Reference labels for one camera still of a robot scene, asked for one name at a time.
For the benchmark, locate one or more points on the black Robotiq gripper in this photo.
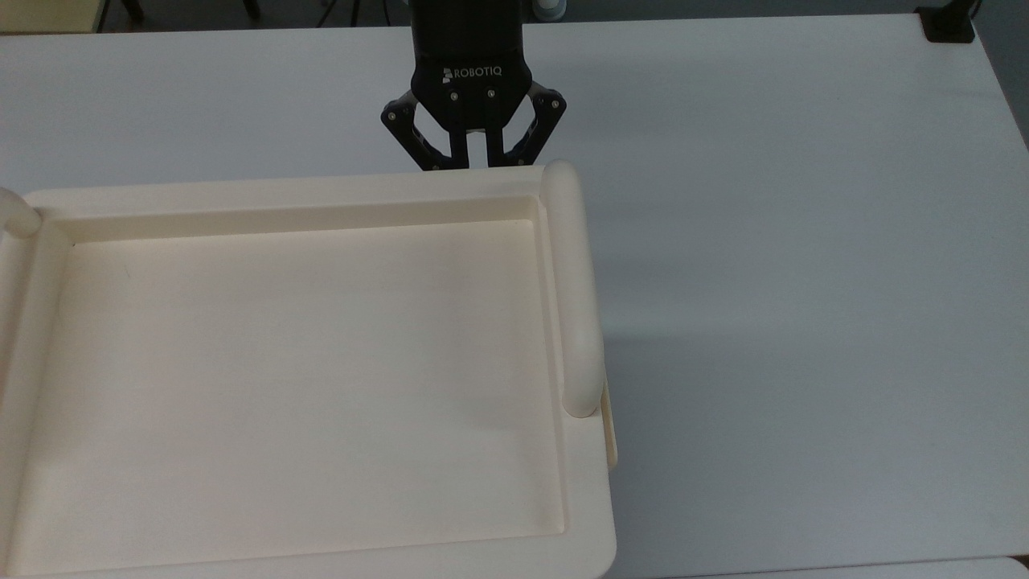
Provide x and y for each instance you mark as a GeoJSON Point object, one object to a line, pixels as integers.
{"type": "Point", "coordinates": [470, 48]}

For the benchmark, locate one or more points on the light wooden furniture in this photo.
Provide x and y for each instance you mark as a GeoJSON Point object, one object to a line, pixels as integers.
{"type": "Point", "coordinates": [48, 14]}

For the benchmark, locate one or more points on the black tripod legs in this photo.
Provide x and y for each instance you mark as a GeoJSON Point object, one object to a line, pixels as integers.
{"type": "Point", "coordinates": [352, 10]}

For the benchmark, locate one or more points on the cream plastic cabinet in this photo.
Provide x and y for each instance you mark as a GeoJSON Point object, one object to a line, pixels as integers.
{"type": "Point", "coordinates": [305, 362]}

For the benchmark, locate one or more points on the clear plastic bottle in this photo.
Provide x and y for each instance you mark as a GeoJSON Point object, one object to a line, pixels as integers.
{"type": "Point", "coordinates": [551, 7]}

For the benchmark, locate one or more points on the black chair leg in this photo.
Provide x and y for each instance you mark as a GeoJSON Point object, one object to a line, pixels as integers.
{"type": "Point", "coordinates": [252, 8]}
{"type": "Point", "coordinates": [133, 10]}

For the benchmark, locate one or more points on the black table clamp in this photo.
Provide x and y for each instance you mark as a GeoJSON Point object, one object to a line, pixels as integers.
{"type": "Point", "coordinates": [949, 24]}

